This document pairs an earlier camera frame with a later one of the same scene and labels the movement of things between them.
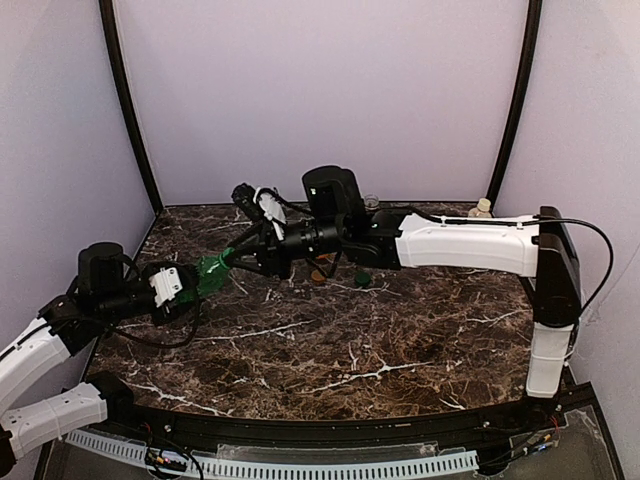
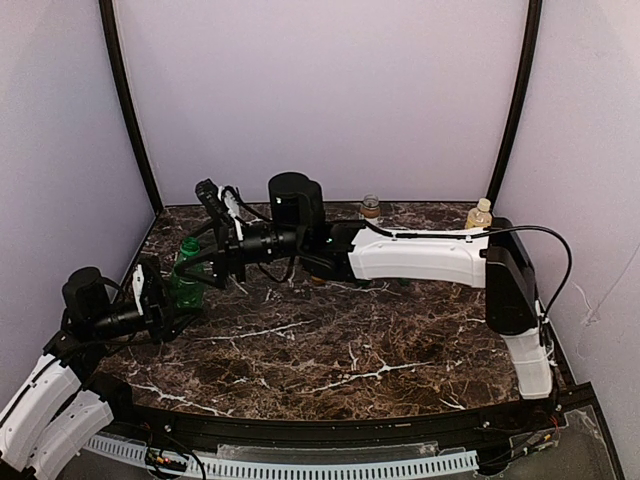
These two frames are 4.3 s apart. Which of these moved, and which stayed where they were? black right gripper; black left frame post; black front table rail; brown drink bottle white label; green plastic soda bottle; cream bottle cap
Moved: black right gripper; green plastic soda bottle
Stayed: brown drink bottle white label; cream bottle cap; black front table rail; black left frame post
